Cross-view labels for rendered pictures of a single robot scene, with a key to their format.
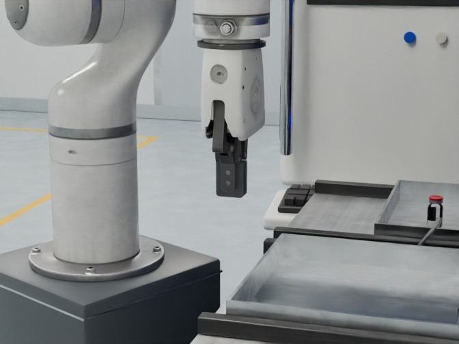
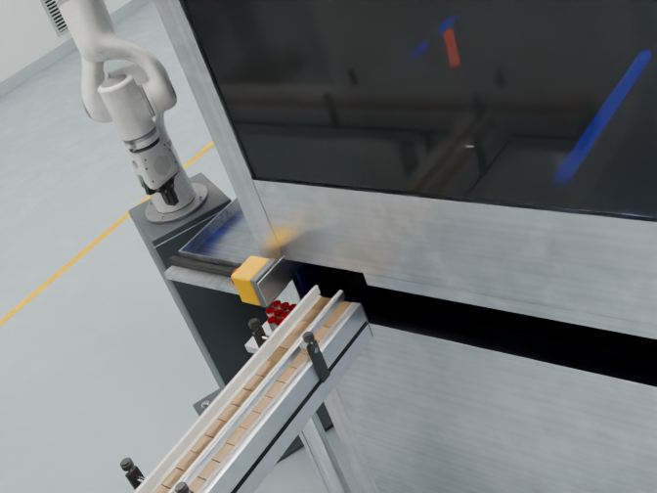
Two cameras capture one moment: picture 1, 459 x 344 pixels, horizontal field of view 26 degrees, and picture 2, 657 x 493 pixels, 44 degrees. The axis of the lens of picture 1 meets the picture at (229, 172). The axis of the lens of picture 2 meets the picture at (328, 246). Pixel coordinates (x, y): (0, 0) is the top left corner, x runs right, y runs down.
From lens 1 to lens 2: 1.36 m
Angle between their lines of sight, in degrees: 33
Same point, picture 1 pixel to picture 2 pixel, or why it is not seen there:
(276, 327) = (193, 265)
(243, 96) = (148, 172)
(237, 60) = (139, 158)
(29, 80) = not seen: outside the picture
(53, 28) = (103, 118)
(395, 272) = not seen: hidden behind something
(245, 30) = (138, 145)
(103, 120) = not seen: hidden behind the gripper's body
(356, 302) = (248, 239)
